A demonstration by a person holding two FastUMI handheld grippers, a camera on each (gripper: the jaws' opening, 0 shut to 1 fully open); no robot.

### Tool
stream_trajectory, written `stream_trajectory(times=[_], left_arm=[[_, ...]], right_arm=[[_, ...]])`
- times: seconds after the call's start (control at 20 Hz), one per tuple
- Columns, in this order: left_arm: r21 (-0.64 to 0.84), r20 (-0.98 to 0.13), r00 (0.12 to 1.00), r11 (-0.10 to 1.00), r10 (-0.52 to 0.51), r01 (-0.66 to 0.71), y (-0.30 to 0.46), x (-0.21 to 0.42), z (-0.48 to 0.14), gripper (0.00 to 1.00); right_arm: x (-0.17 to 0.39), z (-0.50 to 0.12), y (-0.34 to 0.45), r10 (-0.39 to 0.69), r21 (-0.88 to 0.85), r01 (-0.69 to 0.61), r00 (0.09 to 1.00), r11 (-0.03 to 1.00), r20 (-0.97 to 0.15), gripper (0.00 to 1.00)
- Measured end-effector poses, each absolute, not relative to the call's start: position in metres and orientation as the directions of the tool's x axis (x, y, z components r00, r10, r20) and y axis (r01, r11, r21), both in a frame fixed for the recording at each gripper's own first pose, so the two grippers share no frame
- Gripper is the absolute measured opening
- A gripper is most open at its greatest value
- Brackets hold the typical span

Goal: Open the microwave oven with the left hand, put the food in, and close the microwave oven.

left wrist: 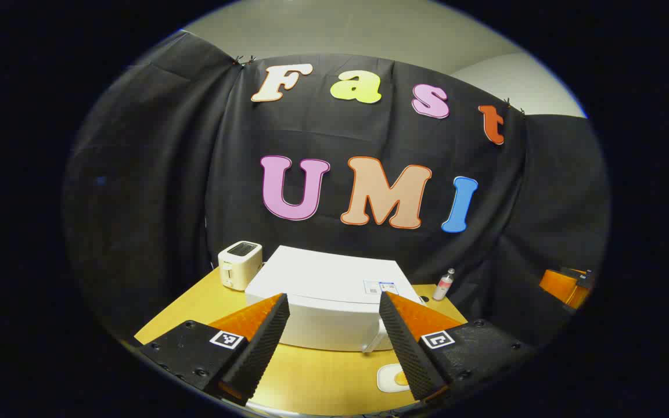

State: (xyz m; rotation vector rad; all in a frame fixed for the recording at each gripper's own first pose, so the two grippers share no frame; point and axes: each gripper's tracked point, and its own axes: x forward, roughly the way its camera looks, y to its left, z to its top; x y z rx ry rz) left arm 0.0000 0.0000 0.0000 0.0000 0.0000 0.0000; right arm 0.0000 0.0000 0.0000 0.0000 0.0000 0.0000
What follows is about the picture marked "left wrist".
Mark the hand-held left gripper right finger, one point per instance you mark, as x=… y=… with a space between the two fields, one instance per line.
x=407 y=348

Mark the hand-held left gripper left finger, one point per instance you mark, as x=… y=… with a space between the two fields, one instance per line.
x=265 y=342

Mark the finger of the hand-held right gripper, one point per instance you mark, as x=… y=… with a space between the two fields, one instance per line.
x=564 y=287

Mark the white microwave oven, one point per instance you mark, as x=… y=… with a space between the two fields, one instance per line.
x=323 y=278

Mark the white square plate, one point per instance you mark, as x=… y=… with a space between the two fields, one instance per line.
x=385 y=378

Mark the small bottle with pink label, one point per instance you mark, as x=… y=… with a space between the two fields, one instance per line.
x=443 y=285

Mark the white toaster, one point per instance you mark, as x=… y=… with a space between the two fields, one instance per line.
x=240 y=264

